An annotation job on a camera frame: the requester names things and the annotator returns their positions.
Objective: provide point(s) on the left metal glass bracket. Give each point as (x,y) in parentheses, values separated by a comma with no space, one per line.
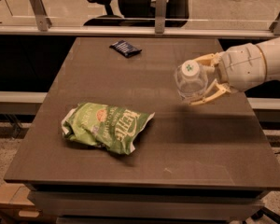
(43,22)

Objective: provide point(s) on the middle metal glass bracket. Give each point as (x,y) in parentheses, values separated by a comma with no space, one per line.
(160,15)

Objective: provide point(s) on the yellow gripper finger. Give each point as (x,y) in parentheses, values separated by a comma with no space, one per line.
(214,91)
(210,63)

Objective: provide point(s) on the clear plastic water bottle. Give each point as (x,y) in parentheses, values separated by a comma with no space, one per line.
(191,80)

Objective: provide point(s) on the cardboard box under table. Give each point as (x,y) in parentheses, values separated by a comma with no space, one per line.
(15,208)

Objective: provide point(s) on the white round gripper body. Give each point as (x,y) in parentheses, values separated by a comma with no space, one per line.
(243,66)

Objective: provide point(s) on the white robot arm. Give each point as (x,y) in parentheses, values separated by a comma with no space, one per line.
(271,53)

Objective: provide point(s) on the dark blue snack packet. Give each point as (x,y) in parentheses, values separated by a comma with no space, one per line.
(125,48)

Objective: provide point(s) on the glass partition panel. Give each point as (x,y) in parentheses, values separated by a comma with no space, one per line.
(196,14)

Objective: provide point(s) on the black office chair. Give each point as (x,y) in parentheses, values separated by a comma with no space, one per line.
(140,13)

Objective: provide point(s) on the green chips bag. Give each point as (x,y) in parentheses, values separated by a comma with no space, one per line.
(108,126)

